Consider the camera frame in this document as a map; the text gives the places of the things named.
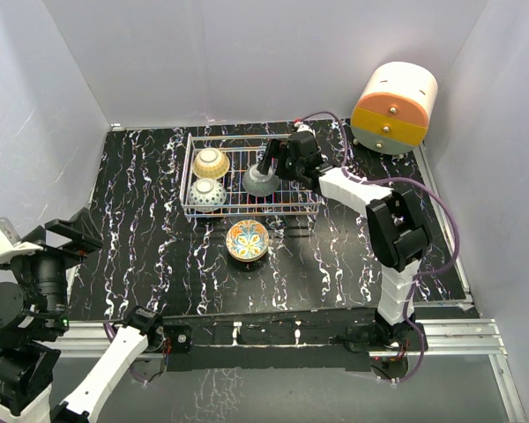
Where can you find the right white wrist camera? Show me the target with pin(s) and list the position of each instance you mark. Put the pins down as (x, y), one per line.
(301, 126)

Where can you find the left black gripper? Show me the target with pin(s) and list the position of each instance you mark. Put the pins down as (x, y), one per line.
(82, 240)

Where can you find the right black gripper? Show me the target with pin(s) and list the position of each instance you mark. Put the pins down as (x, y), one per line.
(279, 151)

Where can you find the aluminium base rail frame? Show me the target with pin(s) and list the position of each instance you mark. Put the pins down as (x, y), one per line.
(156, 257)

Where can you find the round pastel drawer cabinet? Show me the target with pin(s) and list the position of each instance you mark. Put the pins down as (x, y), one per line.
(394, 111)

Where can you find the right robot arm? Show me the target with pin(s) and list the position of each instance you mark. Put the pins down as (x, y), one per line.
(399, 235)

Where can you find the red rimmed patterned bowl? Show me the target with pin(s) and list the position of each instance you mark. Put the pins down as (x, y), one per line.
(260, 185)

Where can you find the yellow dotted sun bowl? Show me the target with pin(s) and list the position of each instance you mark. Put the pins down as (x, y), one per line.
(211, 163)

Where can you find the white wire dish rack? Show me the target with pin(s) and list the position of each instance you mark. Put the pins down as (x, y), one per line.
(243, 151)

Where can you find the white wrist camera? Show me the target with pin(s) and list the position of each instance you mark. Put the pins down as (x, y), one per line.
(301, 126)
(11, 244)

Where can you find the blue white patterned bowl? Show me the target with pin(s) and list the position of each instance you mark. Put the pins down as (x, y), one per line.
(206, 195)

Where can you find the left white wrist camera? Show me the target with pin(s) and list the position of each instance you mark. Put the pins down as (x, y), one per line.
(11, 244)

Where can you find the orange blue floral bowl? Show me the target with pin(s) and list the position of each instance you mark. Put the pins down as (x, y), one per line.
(247, 240)

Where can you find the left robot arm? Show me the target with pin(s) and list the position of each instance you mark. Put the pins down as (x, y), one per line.
(33, 316)

